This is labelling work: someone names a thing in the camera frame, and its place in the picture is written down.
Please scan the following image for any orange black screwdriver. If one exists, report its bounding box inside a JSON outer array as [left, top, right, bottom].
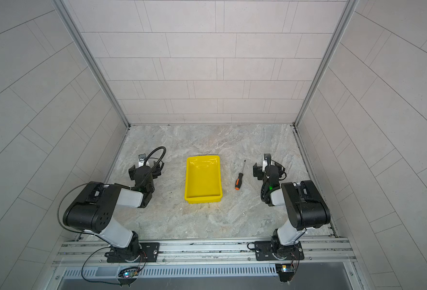
[[235, 160, 246, 190]]

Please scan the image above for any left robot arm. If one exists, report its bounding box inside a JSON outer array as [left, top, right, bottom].
[[62, 146, 165, 263]]

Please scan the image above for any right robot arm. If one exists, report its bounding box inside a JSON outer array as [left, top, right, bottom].
[[253, 153, 331, 261]]

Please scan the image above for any yellow plastic bin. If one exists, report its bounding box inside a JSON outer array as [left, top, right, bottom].
[[185, 155, 223, 204]]

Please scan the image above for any left controller board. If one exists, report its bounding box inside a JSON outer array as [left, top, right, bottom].
[[118, 267, 141, 279]]

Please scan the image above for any controller board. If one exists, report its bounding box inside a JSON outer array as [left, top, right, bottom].
[[118, 267, 141, 279], [275, 264, 296, 283]]

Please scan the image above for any right controller board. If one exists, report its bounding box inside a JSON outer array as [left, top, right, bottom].
[[275, 264, 296, 283]]

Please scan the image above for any white ventilation grille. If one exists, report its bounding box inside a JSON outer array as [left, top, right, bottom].
[[63, 264, 278, 280]]

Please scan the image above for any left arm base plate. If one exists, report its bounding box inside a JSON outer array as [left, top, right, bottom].
[[104, 242, 160, 263]]

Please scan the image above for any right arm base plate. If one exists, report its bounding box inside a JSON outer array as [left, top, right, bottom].
[[251, 240, 305, 261]]

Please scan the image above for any aluminium mounting rail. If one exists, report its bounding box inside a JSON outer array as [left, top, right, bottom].
[[52, 236, 357, 267]]

